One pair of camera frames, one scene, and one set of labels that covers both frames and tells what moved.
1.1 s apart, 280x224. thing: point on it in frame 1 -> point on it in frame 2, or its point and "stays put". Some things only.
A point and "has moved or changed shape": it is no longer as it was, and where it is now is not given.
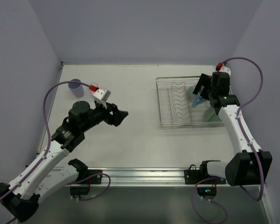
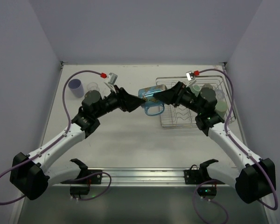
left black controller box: x=79 y=190 stays put
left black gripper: x=111 y=114 -> x=121 y=98
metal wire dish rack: x=175 y=110 stays put
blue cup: x=197 y=100 has moved or changed shape
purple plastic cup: x=77 y=88 stays put
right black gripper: x=205 y=81 -> x=178 y=94
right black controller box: x=209 y=192 stays put
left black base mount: x=84 y=173 stays put
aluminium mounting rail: x=154 y=177 stays put
